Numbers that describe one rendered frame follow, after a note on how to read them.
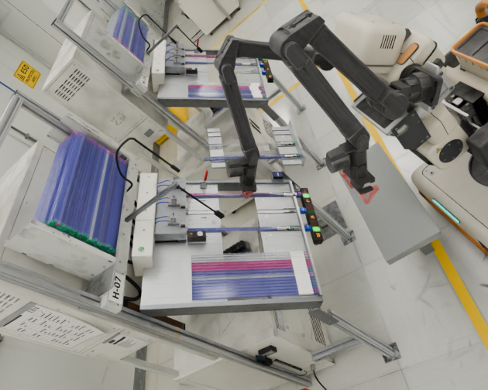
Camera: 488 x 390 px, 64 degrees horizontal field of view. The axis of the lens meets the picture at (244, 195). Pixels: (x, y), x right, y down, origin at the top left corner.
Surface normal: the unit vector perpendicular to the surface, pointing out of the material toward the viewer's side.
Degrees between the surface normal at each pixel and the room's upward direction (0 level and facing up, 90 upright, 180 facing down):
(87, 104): 90
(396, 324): 0
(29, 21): 90
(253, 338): 0
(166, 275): 45
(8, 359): 90
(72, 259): 90
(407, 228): 0
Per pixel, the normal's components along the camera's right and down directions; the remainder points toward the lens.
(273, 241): 0.10, -0.70
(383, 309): -0.63, -0.48
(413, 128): 0.29, 0.57
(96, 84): 0.11, 0.72
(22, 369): 0.75, -0.51
